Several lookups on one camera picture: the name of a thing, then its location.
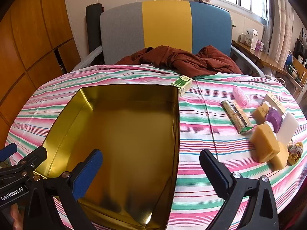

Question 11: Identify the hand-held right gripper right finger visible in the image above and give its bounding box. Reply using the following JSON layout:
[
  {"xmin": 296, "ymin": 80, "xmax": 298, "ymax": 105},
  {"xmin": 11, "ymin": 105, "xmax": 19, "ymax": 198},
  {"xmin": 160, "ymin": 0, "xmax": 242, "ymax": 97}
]
[{"xmin": 200, "ymin": 149, "xmax": 280, "ymax": 230}]

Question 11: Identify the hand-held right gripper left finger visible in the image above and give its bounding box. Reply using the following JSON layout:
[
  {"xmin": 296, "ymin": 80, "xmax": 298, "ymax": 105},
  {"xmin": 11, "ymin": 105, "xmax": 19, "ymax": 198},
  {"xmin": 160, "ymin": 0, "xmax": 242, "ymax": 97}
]
[{"xmin": 24, "ymin": 149, "xmax": 103, "ymax": 230}]

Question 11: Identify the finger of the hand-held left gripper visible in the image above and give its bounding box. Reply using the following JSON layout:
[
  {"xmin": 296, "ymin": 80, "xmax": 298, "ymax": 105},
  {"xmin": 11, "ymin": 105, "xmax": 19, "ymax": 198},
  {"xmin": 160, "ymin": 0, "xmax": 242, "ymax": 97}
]
[
  {"xmin": 0, "ymin": 142, "xmax": 18, "ymax": 162},
  {"xmin": 0, "ymin": 147, "xmax": 48, "ymax": 181}
]

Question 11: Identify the gold tin box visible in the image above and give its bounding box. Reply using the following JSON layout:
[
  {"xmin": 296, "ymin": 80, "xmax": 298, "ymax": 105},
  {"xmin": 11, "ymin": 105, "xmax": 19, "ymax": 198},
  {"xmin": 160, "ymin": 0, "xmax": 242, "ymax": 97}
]
[{"xmin": 34, "ymin": 84, "xmax": 180, "ymax": 229}]

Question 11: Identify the large yellow sponge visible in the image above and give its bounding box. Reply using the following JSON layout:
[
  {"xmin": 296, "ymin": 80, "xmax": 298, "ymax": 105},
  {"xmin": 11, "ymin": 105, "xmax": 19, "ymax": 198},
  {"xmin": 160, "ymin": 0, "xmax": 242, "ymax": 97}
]
[
  {"xmin": 270, "ymin": 141, "xmax": 289, "ymax": 169},
  {"xmin": 249, "ymin": 124, "xmax": 281, "ymax": 163}
]

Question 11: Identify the clear snack bar packet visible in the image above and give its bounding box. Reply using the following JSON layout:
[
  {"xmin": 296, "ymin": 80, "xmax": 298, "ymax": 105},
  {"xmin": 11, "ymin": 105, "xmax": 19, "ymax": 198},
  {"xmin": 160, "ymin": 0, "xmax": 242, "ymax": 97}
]
[{"xmin": 221, "ymin": 99, "xmax": 255, "ymax": 135}]

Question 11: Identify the small yellow sponge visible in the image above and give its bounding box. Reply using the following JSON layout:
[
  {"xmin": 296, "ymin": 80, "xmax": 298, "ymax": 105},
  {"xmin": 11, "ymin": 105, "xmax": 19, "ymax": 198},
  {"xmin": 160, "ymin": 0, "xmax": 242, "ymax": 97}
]
[{"xmin": 251, "ymin": 102, "xmax": 270, "ymax": 121}]

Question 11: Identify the tan mesh scrubber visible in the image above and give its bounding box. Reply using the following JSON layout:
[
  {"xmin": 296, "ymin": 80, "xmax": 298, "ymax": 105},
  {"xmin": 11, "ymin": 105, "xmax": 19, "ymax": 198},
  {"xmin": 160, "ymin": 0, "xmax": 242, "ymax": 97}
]
[{"xmin": 287, "ymin": 144, "xmax": 300, "ymax": 160}]

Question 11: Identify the white foam block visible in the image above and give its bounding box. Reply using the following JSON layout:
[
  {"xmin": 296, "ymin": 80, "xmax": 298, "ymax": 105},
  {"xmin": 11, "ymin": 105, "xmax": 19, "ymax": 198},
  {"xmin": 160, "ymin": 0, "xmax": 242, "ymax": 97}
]
[{"xmin": 276, "ymin": 112, "xmax": 299, "ymax": 146}]

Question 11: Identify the beige cardboard box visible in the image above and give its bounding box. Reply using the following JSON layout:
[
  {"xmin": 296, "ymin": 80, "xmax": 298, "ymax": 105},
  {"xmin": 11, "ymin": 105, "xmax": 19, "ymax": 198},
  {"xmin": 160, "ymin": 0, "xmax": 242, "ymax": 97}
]
[{"xmin": 260, "ymin": 92, "xmax": 286, "ymax": 114}]

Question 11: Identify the small green box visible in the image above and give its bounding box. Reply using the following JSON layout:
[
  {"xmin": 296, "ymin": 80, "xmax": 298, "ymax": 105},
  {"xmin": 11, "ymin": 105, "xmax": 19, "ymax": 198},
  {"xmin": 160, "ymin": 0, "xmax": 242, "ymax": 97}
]
[{"xmin": 171, "ymin": 75, "xmax": 193, "ymax": 98}]

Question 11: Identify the person's left hand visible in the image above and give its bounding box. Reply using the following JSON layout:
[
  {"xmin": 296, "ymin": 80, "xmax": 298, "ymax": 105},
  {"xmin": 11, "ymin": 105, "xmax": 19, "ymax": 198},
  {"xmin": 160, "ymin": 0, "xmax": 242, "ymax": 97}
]
[{"xmin": 10, "ymin": 205, "xmax": 24, "ymax": 230}]

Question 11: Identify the striped tablecloth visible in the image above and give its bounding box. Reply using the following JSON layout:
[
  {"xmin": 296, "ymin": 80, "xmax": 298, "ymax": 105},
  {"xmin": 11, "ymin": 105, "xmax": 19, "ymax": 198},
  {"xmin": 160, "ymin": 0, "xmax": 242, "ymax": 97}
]
[{"xmin": 5, "ymin": 65, "xmax": 307, "ymax": 230}]

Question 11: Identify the wooden wardrobe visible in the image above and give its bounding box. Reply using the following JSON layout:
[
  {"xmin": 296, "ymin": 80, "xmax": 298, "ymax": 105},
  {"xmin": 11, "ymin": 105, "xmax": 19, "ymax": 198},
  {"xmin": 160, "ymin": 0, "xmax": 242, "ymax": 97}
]
[{"xmin": 0, "ymin": 0, "xmax": 81, "ymax": 146}]

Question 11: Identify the brown-red jacket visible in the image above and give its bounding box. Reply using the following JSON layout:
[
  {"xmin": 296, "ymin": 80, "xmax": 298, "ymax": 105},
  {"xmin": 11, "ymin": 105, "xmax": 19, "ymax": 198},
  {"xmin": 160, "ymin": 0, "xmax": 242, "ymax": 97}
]
[{"xmin": 115, "ymin": 45, "xmax": 244, "ymax": 78}]

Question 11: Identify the wooden side desk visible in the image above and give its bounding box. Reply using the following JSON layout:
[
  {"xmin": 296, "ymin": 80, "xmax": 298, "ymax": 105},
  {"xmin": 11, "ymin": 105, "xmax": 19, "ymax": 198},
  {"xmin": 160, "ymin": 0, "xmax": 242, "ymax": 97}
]
[{"xmin": 231, "ymin": 39, "xmax": 288, "ymax": 77}]

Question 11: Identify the tall white box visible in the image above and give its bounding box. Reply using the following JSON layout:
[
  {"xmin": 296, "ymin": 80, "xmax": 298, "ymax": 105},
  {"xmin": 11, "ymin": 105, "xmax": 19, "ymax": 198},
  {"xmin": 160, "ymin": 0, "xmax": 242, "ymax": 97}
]
[{"xmin": 245, "ymin": 29, "xmax": 258, "ymax": 48}]

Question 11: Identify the grey yellow blue chair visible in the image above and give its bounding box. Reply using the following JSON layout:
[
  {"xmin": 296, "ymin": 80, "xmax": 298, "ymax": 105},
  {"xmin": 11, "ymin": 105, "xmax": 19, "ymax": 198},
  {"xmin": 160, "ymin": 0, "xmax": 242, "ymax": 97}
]
[{"xmin": 72, "ymin": 1, "xmax": 267, "ymax": 77}]

